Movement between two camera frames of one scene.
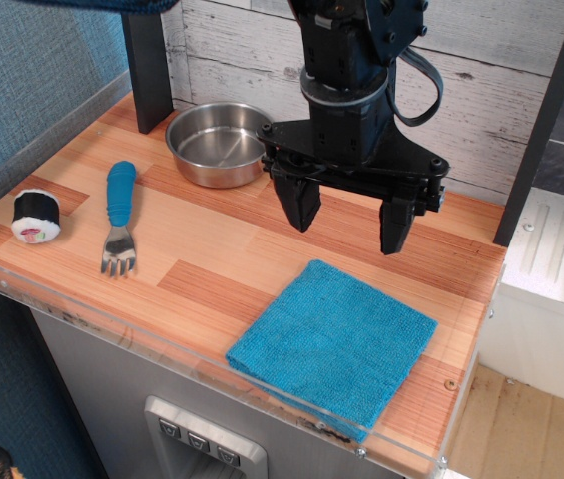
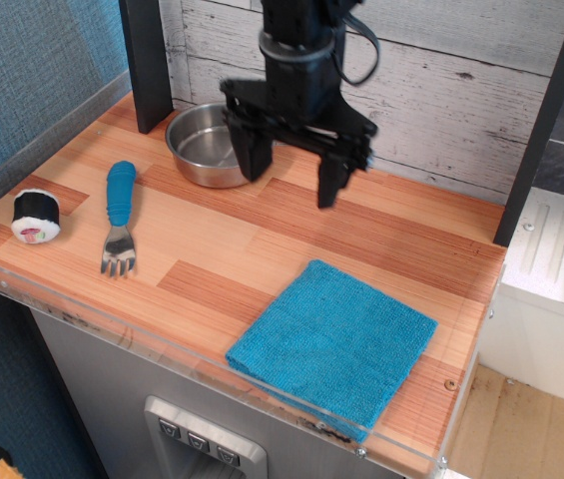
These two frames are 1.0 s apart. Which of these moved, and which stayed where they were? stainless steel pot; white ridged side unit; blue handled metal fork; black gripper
Moved: black gripper
Stayed: white ridged side unit; blue handled metal fork; stainless steel pot
